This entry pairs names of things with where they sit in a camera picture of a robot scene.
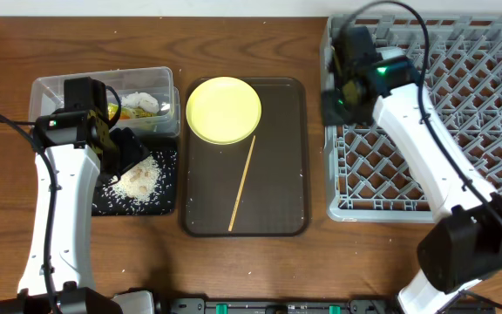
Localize yellow plate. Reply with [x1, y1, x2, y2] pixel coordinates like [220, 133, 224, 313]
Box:
[186, 77, 262, 145]

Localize rice and peanut scraps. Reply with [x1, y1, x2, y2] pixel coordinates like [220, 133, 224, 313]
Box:
[96, 150, 178, 215]

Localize blue bowl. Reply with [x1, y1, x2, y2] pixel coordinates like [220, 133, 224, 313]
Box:
[376, 46, 405, 60]

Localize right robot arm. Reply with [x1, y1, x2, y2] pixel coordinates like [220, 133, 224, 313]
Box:
[321, 26, 502, 313]

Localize green snack wrapper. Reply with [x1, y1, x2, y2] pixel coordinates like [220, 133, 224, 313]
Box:
[108, 103, 155, 119]

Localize wooden chopstick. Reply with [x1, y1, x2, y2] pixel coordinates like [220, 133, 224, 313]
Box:
[227, 135, 256, 233]

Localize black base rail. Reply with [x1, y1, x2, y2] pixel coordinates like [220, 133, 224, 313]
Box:
[163, 297, 496, 314]

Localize grey dishwasher rack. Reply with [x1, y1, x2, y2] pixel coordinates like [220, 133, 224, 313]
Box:
[323, 15, 502, 223]

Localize dark brown serving tray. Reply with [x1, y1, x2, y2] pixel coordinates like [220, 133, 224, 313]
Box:
[180, 78, 310, 237]

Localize black rectangular bin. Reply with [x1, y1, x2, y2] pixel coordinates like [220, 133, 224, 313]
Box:
[92, 138, 179, 217]

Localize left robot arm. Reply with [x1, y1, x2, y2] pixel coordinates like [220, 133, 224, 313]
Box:
[0, 77, 155, 313]

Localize clear plastic bin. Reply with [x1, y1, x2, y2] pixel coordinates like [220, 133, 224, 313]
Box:
[28, 66, 180, 138]

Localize white tissue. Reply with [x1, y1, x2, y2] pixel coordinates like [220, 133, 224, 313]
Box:
[121, 92, 160, 113]

